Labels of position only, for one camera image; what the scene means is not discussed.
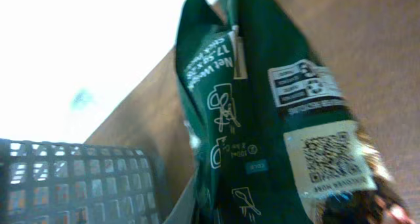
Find green Nescafe coffee bag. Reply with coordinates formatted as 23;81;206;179
175;0;382;223

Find dark grey plastic basket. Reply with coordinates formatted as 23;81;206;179
1;139;171;224

